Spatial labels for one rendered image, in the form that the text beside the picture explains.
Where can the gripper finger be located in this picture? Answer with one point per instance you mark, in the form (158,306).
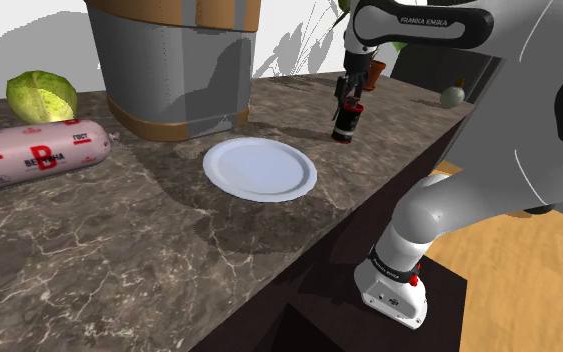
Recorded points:
(355,90)
(340,88)

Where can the potted plant in terracotta pot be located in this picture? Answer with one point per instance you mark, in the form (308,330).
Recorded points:
(377,72)

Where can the black cabinet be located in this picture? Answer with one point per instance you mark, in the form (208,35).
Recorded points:
(432,66)

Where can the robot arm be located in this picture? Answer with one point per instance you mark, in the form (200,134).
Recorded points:
(515,97)

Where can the round grey bottle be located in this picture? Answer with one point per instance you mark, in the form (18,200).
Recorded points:
(452,96)

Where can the pink packaged sausage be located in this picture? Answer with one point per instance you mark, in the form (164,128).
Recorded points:
(37,153)

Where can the white plate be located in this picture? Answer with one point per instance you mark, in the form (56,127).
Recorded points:
(260,169)

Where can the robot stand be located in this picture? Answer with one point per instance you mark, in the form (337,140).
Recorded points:
(444,312)

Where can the large grey and wood bin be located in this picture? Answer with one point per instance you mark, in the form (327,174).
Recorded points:
(174,73)

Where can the black canister with red cap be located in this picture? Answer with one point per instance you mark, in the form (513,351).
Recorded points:
(347,124)

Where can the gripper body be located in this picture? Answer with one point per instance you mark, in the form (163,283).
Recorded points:
(356,63)

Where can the green cabbage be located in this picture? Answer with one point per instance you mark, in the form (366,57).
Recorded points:
(42,97)

